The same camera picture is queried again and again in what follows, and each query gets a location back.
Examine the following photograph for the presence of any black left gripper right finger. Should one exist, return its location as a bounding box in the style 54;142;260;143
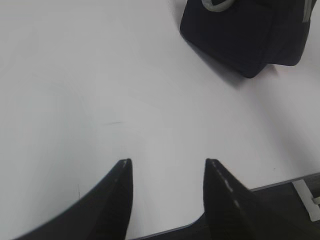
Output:
203;158;320;240

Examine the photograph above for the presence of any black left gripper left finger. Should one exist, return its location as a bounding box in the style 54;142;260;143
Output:
20;159;133;240

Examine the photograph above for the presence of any navy blue lunch bag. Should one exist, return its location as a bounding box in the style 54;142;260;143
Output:
180;0;316;78

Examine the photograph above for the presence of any white bracket under table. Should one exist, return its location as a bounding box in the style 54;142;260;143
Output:
292;179;320;222

